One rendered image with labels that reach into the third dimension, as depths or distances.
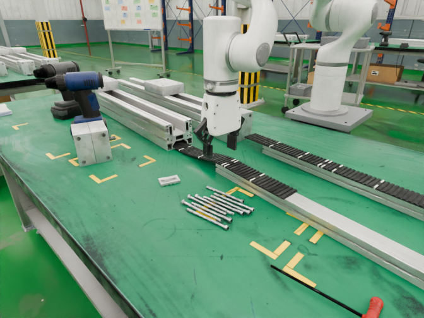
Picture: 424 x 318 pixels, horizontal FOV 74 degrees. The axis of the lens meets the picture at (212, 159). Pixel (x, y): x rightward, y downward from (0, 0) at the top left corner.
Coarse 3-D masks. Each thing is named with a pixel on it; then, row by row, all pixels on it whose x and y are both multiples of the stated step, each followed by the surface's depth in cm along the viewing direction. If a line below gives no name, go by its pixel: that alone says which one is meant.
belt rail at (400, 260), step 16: (224, 176) 74; (256, 192) 66; (288, 208) 60; (304, 208) 57; (320, 208) 57; (320, 224) 56; (336, 224) 53; (352, 224) 53; (352, 240) 50; (368, 240) 49; (384, 240) 49; (368, 256) 49; (384, 256) 47; (400, 256) 45; (416, 256) 45; (400, 272) 45; (416, 272) 43
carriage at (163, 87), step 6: (162, 78) 132; (144, 84) 127; (150, 84) 123; (156, 84) 121; (162, 84) 121; (168, 84) 121; (174, 84) 121; (180, 84) 122; (150, 90) 125; (156, 90) 120; (162, 90) 117; (168, 90) 119; (174, 90) 121; (180, 90) 123; (174, 96) 123
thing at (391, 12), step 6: (312, 0) 674; (384, 0) 579; (390, 0) 591; (396, 0) 621; (390, 6) 623; (390, 12) 627; (294, 18) 784; (390, 18) 631; (378, 24) 600; (390, 24) 634; (282, 30) 815; (384, 30) 644; (318, 36) 748; (366, 36) 678; (378, 54) 667; (378, 60) 672; (306, 66) 754
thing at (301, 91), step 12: (300, 48) 344; (312, 48) 337; (360, 48) 315; (372, 48) 323; (300, 60) 397; (288, 72) 363; (300, 72) 403; (288, 84) 369; (300, 84) 392; (360, 84) 326; (288, 96) 374; (300, 96) 367; (348, 96) 367; (360, 96) 367
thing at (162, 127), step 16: (96, 96) 129; (112, 96) 131; (128, 96) 118; (112, 112) 116; (128, 112) 106; (144, 112) 97; (160, 112) 100; (144, 128) 99; (160, 128) 90; (176, 128) 95; (160, 144) 91
